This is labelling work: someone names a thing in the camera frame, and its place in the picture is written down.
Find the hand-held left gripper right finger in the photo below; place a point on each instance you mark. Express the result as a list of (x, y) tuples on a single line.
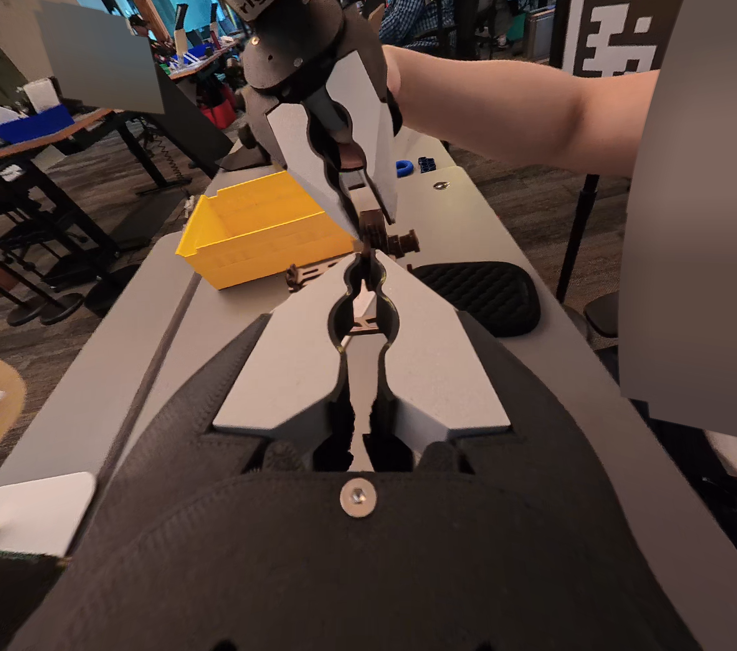
[(443, 374)]

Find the blue plastic bin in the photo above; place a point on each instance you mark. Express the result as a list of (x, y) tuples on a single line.
[(40, 124)]

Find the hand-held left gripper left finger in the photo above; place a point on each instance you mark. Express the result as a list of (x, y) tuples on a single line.
[(276, 374)]

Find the yellow plastic bin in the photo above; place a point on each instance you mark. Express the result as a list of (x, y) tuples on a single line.
[(259, 247)]

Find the wooden office desk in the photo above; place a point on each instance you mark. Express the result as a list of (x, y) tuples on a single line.
[(57, 135)]

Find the person's right forearm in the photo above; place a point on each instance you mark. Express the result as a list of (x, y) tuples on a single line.
[(518, 109)]

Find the small dark blue block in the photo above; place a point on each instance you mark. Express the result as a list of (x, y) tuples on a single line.
[(428, 165)]

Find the white board stand base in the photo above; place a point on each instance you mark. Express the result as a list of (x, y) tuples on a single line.
[(40, 513)]

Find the black textured pad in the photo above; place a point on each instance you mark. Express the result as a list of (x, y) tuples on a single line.
[(483, 297)]

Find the brown wooden mechanical model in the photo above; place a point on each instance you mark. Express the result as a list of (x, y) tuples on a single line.
[(403, 245)]

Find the plywood board with smiley sticker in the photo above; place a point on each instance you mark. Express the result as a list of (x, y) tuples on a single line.
[(11, 397)]

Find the person's right hand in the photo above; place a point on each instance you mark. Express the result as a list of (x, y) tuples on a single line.
[(351, 155)]

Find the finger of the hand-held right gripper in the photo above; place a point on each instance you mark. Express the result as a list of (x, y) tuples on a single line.
[(374, 144), (299, 155)]

